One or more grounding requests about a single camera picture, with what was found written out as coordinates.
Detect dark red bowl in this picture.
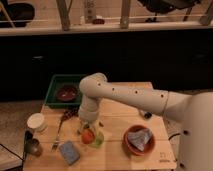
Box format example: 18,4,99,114
56,85,78,102

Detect white plastic cup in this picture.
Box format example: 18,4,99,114
27,113,47,132

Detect black office chair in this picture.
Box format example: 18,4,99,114
0,2,35,28

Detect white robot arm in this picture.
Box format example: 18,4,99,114
78,73,213,171

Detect dark red object on ledge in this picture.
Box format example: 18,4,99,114
92,18,105,25

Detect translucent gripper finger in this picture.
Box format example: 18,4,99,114
79,120,88,134
93,122,104,146

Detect dark metal cup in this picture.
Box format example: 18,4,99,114
24,131,43,157

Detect blue sponge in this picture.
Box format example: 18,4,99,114
59,141,80,165

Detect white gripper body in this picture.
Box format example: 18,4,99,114
78,99,99,122

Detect grey crumpled cloth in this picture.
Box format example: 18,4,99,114
127,129,152,151

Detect green tray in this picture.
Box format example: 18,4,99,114
45,74,85,109

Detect dark red grapes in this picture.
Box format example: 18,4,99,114
61,108,78,121

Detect metal fork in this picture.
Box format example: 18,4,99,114
51,116,64,151

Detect orange red apple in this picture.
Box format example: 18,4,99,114
81,129,95,144

